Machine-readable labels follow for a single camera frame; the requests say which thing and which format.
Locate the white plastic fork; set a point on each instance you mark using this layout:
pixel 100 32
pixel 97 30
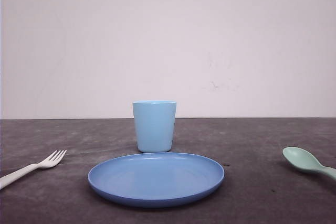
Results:
pixel 51 161

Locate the mint green plastic spoon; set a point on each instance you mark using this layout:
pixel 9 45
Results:
pixel 306 162

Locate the blue plastic plate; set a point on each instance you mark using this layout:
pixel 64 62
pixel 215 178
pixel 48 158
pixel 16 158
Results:
pixel 156 180

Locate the light blue plastic cup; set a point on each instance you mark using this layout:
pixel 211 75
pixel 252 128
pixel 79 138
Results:
pixel 154 125

